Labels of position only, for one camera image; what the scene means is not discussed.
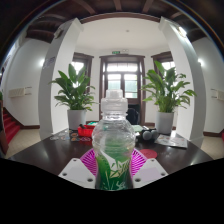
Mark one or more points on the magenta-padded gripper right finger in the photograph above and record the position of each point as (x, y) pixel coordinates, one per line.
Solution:
(150, 171)

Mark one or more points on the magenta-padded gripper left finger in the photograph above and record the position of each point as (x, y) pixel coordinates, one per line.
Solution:
(75, 171)

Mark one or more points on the clear green-labelled drink bottle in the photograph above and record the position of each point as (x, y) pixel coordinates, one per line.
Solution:
(113, 140)

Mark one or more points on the flat round red coaster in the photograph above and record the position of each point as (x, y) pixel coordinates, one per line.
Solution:
(150, 154)

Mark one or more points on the grey dumbbell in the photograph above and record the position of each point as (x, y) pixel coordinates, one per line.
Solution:
(148, 135)

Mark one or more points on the printed paper leaflet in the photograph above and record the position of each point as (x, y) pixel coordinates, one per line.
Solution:
(171, 140)

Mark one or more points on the red plastic box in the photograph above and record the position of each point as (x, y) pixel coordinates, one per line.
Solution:
(85, 132)

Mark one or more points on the green plant in white pot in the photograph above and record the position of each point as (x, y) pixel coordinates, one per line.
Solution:
(76, 120)
(164, 123)

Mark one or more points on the red carpeted stairs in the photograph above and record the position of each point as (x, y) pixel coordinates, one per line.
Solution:
(10, 126)

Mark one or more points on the dark wooden glazed door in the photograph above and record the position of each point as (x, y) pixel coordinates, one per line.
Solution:
(121, 76)

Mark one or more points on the dark-framed window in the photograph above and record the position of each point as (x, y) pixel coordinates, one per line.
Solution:
(88, 61)
(168, 64)

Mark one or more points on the green exit sign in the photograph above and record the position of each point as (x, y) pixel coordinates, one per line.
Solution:
(116, 52)

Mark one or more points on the white wall radiator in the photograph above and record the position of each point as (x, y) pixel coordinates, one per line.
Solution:
(219, 95)
(18, 92)

